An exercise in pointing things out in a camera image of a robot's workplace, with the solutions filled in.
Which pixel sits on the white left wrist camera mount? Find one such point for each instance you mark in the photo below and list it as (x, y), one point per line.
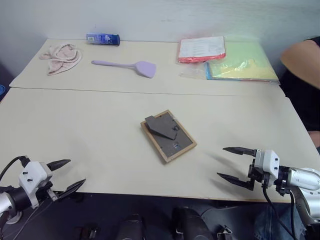
(31, 175)

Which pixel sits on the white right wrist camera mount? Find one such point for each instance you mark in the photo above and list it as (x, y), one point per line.
(268, 161)

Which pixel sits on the yellow green coloured paper pack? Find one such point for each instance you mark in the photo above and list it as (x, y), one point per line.
(240, 67)

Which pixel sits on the dark rounded shape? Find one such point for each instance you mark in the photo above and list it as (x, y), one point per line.
(131, 228)
(191, 225)

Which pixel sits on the blue cylindrical can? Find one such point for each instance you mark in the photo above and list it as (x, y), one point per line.
(102, 39)

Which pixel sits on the blue jeans leg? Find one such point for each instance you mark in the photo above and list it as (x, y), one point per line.
(272, 225)

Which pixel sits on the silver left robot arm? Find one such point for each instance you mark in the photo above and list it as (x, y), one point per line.
(11, 198)

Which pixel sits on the blue round object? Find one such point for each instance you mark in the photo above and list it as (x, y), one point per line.
(2, 90)

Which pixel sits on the person black shirt torso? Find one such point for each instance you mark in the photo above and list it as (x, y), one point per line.
(303, 107)

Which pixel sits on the wooden picture frame face down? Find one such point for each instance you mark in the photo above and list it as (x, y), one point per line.
(170, 140)

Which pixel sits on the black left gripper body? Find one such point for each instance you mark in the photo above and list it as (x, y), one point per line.
(51, 193)

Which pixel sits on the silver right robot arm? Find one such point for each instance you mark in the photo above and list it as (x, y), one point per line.
(303, 177)

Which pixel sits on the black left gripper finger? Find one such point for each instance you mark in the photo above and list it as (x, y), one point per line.
(58, 164)
(73, 188)

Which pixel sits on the red paper pack in plastic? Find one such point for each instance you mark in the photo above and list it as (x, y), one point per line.
(202, 48)

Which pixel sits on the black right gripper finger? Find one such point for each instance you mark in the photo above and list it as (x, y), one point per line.
(236, 180)
(240, 150)

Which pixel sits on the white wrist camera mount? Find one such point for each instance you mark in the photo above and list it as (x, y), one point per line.
(31, 175)
(268, 161)

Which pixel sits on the purple silicone spatula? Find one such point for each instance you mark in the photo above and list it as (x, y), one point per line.
(146, 68)

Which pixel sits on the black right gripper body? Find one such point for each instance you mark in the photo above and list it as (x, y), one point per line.
(257, 178)

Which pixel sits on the pink crumpled towel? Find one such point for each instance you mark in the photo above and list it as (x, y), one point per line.
(62, 57)

